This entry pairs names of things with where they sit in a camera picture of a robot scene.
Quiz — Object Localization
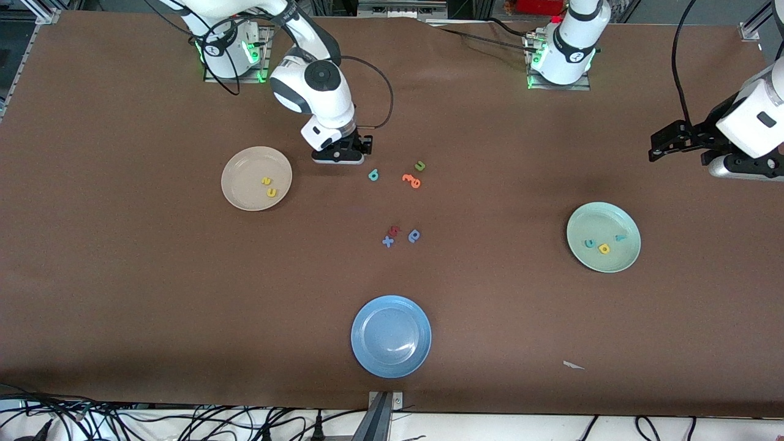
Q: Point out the beige brown plate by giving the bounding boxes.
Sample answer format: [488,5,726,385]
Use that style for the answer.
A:
[221,146,293,212]

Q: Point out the aluminium corner bracket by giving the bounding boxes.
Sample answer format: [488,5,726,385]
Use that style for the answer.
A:
[738,0,774,41]

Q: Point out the pale green plate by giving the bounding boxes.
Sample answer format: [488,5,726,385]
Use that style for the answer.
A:
[566,202,641,273]

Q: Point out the blue plate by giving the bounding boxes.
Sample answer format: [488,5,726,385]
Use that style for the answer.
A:
[350,295,432,379]

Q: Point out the aluminium table frame rail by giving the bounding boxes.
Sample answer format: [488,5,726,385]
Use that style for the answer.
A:
[0,0,62,120]

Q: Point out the black cable on table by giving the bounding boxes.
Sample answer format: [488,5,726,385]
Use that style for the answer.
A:
[438,17,535,55]

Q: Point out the grey metal camera post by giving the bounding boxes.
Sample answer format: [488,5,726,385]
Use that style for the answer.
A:
[352,391,405,441]

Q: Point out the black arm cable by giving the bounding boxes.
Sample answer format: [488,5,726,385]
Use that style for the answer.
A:
[672,0,699,126]
[156,0,241,96]
[340,55,393,130]

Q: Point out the tangled black floor cables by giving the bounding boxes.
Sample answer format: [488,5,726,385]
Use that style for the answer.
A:
[0,383,368,441]

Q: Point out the grey power strip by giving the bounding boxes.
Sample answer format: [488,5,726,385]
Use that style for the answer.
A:
[358,0,448,19]

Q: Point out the red box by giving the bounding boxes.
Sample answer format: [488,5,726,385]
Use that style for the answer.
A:
[514,0,565,16]

